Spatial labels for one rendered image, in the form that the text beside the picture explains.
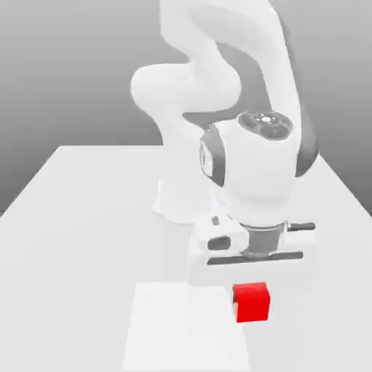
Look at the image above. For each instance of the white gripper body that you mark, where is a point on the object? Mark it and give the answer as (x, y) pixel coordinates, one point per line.
(255, 259)

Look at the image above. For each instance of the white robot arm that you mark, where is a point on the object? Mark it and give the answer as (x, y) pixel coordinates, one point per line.
(261, 174)

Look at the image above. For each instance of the small red cube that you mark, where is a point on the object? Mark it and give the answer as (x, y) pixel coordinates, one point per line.
(252, 303)

